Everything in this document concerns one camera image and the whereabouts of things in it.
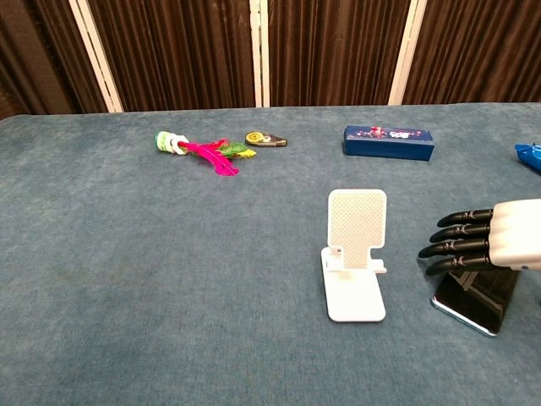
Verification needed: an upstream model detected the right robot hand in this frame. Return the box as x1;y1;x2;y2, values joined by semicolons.
418;198;541;277

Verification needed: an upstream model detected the black smartphone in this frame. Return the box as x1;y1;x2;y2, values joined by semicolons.
430;267;521;337

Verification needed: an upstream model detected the white phone stand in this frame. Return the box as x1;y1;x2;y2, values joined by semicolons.
320;189;388;324

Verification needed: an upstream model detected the blue plastic package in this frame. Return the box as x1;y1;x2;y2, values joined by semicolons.
514;143;541;175

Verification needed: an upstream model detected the dark blue printed box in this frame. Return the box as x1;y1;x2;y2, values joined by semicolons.
342;124;436;162

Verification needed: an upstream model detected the correction tape dispenser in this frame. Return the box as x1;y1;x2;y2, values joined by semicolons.
244;131;289;149

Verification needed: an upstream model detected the feather shuttlecock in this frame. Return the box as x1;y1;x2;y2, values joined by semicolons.
154;130;258;178

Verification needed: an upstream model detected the dark brown pleated curtain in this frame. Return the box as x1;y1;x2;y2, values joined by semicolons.
0;0;541;121

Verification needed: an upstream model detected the white screen frame post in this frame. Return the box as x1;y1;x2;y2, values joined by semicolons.
387;0;428;107
249;0;271;108
68;0;124;113

